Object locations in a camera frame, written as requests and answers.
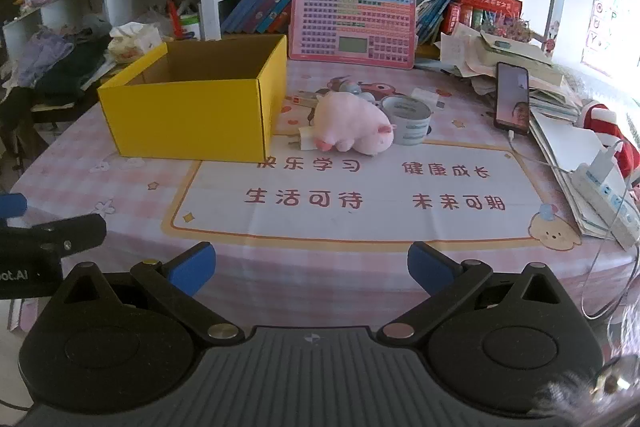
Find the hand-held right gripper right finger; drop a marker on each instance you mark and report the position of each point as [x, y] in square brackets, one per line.
[430, 264]

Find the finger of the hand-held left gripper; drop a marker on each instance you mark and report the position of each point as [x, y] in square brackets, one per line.
[12, 204]
[65, 232]

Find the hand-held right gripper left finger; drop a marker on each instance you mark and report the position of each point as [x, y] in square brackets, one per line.
[192, 269]

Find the round clear plastic container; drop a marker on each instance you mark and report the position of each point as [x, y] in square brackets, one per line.
[407, 119]

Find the yellow cardboard box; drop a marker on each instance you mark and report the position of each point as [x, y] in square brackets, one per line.
[190, 122]

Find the pink plush pig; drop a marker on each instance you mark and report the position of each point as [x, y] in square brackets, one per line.
[345, 119]

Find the small white box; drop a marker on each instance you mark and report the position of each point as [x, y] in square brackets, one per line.
[425, 93]

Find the white USB charger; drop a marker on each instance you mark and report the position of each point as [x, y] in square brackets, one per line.
[306, 138]

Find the white red eraser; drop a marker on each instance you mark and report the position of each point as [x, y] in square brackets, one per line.
[306, 98]

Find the green white container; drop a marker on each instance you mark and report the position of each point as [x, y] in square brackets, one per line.
[191, 27]

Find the pile of dark clothes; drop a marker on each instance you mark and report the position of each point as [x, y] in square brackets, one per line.
[60, 67]

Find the small white trinket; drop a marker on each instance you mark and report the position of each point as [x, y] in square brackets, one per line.
[371, 99]

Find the stack of notebooks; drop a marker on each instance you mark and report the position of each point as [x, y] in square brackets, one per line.
[565, 147]

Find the black smartphone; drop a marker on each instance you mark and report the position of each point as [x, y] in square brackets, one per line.
[510, 97]

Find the white power strip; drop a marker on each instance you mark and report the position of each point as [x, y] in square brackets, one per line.
[607, 202]

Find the white power adapter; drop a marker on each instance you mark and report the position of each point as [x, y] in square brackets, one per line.
[602, 164]

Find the floral tissue pack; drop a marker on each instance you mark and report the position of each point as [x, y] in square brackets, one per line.
[135, 42]

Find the pile of loose papers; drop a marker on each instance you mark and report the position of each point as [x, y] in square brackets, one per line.
[460, 49]

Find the red white plush toy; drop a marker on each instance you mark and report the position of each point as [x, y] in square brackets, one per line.
[600, 114]

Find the row of blue books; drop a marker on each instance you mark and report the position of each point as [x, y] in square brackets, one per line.
[432, 12]

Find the pink keyboard learning board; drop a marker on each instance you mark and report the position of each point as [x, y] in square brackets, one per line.
[350, 22]

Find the row of leaning books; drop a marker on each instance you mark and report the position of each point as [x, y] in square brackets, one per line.
[260, 2]

